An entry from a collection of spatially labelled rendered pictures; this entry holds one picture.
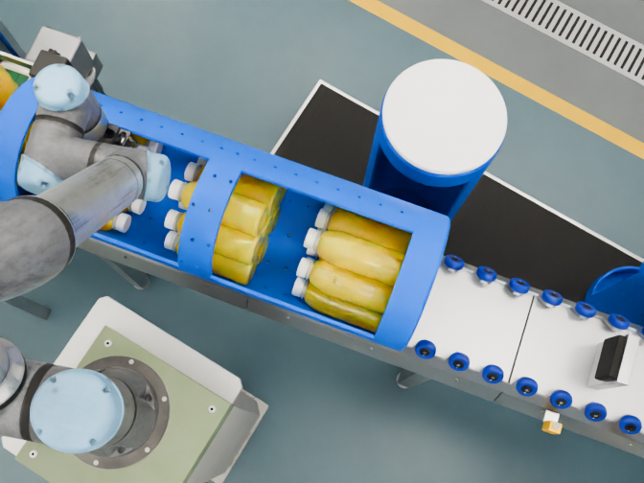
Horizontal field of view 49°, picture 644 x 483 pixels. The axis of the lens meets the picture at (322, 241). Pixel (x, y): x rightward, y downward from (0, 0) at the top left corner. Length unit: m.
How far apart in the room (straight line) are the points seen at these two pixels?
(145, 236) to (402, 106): 0.63
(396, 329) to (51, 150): 0.67
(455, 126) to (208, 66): 1.44
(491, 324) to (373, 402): 0.95
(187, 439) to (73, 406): 0.26
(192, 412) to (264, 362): 1.23
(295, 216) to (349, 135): 1.01
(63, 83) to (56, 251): 0.41
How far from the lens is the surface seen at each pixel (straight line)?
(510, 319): 1.64
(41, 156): 1.14
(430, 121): 1.61
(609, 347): 1.57
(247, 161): 1.37
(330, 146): 2.53
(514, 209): 2.55
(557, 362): 1.65
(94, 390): 1.09
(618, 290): 2.28
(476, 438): 2.55
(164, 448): 1.30
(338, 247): 1.35
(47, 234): 0.79
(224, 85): 2.81
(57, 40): 1.99
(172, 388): 1.29
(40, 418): 1.10
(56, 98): 1.15
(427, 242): 1.31
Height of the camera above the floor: 2.48
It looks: 75 degrees down
